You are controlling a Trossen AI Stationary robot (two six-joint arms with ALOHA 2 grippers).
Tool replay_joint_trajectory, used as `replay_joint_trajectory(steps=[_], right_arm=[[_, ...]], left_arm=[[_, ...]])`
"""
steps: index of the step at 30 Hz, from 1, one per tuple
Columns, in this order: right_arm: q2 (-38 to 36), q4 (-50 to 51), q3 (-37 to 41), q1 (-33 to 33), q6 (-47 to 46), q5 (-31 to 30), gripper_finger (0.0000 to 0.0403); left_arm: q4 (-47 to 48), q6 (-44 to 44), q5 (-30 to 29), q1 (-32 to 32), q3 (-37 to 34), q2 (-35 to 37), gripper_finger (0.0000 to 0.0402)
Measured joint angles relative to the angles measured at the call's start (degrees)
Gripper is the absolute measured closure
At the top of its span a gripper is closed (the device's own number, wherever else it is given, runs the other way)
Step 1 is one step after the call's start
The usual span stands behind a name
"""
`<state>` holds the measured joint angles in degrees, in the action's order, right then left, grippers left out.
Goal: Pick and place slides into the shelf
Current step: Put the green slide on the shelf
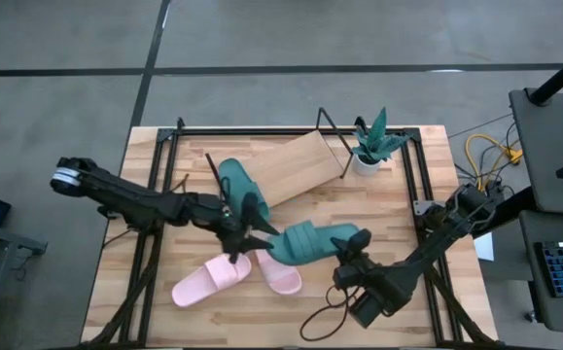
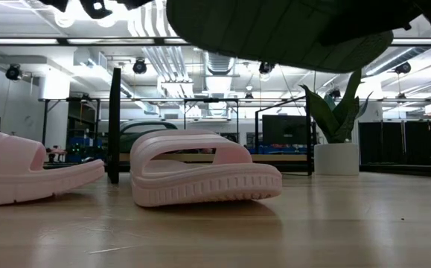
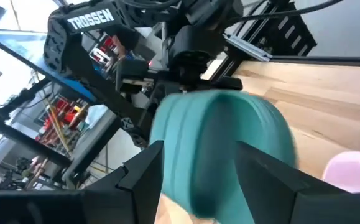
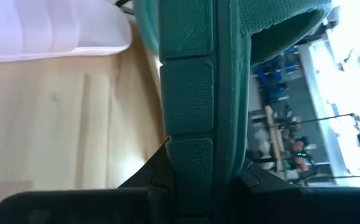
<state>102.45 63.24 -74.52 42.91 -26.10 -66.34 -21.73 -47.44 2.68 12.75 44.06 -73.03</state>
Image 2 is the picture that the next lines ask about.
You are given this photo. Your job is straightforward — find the black ceiling spotlight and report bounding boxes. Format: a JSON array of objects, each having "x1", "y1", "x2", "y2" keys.
[
  {"x1": 5, "y1": 63, "x2": 23, "y2": 81},
  {"x1": 394, "y1": 60, "x2": 412, "y2": 75},
  {"x1": 132, "y1": 58, "x2": 148, "y2": 75},
  {"x1": 258, "y1": 61, "x2": 275, "y2": 75}
]

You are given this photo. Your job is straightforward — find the black monitor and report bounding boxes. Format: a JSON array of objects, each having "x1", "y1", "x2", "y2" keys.
[{"x1": 261, "y1": 114, "x2": 310, "y2": 147}]

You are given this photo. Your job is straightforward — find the pink rubber slide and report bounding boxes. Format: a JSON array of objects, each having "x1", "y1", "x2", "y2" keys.
[
  {"x1": 0, "y1": 126, "x2": 106, "y2": 208},
  {"x1": 129, "y1": 129, "x2": 284, "y2": 208}
]

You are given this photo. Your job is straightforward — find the green leafy plant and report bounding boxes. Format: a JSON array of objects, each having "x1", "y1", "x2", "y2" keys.
[{"x1": 299, "y1": 68, "x2": 374, "y2": 144}]

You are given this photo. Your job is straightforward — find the white plant pot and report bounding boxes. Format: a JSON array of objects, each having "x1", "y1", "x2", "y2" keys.
[{"x1": 313, "y1": 142, "x2": 361, "y2": 176}]

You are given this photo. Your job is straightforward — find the black metal frame stand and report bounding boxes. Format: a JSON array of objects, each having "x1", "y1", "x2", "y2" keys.
[
  {"x1": 41, "y1": 97, "x2": 101, "y2": 150},
  {"x1": 182, "y1": 98, "x2": 240, "y2": 143}
]

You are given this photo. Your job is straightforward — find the green rubber slide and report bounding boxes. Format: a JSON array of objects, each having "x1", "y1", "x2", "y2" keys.
[
  {"x1": 119, "y1": 120, "x2": 179, "y2": 154},
  {"x1": 165, "y1": 0, "x2": 395, "y2": 74}
]

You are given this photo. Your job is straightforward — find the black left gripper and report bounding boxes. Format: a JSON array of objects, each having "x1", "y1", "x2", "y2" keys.
[{"x1": 78, "y1": 0, "x2": 153, "y2": 20}]

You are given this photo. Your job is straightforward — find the black partition screen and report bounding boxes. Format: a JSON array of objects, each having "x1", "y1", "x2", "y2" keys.
[{"x1": 357, "y1": 120, "x2": 431, "y2": 165}]

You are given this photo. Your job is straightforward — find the ceiling light bar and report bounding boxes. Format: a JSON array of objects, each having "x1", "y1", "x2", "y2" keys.
[{"x1": 0, "y1": 36, "x2": 431, "y2": 47}]

